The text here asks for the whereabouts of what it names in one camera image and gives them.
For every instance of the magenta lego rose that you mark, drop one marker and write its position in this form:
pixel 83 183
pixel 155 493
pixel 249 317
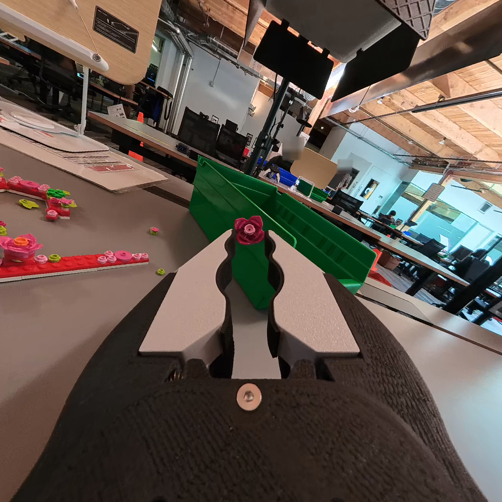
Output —
pixel 249 230

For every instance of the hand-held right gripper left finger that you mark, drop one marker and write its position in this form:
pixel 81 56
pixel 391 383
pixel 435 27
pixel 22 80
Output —
pixel 188 306

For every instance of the blue plastic bins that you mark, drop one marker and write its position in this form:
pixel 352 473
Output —
pixel 284 174

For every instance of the overhead light panel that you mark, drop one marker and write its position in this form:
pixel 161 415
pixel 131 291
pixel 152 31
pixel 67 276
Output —
pixel 333 31

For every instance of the large red lego heart section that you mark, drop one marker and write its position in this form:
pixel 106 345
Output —
pixel 78 263

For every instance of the orange traffic cone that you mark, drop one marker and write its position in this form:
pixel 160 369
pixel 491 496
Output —
pixel 378 262

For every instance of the large green plastic bin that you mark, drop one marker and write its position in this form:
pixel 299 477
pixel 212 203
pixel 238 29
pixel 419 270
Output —
pixel 313 235

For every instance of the black tripod pole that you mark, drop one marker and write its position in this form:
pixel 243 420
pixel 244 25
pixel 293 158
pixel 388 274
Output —
pixel 266 129

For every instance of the small green bin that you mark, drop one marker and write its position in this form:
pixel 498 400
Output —
pixel 313 192

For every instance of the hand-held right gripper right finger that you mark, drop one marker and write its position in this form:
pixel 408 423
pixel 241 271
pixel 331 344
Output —
pixel 313 310

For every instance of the lime lego leaf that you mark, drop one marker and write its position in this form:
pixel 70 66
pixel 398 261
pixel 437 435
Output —
pixel 28 203

